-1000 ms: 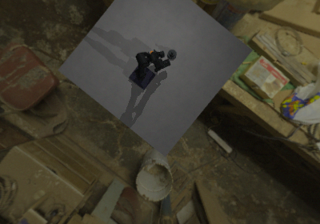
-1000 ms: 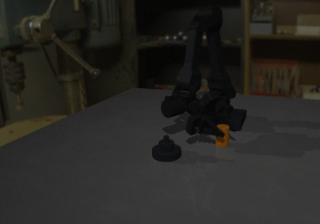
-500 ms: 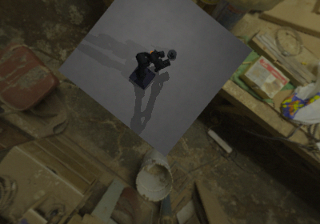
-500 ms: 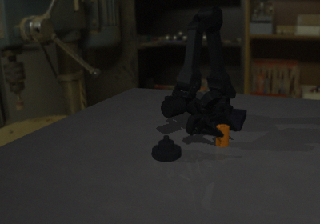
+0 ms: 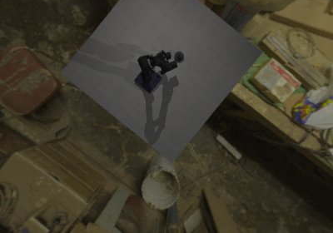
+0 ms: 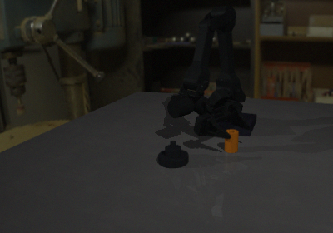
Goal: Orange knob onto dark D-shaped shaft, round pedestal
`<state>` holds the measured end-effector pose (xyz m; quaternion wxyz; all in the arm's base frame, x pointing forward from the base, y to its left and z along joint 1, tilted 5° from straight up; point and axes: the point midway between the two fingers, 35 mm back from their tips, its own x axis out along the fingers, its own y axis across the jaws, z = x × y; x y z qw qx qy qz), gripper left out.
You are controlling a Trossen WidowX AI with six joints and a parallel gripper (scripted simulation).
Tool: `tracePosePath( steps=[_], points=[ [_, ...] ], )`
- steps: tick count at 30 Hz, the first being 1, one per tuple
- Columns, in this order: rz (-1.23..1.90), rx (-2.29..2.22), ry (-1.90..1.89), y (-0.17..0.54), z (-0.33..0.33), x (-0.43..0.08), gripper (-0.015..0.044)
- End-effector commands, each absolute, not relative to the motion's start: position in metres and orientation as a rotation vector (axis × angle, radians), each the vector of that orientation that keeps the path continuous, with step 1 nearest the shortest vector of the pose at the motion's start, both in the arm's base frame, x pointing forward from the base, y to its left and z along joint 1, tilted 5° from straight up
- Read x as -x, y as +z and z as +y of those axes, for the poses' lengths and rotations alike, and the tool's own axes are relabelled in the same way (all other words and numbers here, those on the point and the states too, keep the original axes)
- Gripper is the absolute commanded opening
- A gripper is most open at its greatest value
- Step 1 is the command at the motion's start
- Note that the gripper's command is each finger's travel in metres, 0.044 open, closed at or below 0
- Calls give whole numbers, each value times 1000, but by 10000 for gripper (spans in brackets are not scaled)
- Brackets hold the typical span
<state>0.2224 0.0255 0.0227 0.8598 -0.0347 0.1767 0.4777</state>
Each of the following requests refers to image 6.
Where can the orange knob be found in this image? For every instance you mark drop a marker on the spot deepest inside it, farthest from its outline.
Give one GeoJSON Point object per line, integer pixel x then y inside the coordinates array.
{"type": "Point", "coordinates": [231, 145]}

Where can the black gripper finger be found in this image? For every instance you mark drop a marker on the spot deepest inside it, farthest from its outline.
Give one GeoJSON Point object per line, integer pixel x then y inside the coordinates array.
{"type": "Point", "coordinates": [213, 130]}
{"type": "Point", "coordinates": [239, 120]}

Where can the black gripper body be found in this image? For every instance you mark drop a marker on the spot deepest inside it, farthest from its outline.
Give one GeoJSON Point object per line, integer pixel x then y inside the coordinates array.
{"type": "Point", "coordinates": [218, 113]}

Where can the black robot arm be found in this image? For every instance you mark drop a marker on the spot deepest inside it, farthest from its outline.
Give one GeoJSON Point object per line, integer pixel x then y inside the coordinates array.
{"type": "Point", "coordinates": [228, 88]}

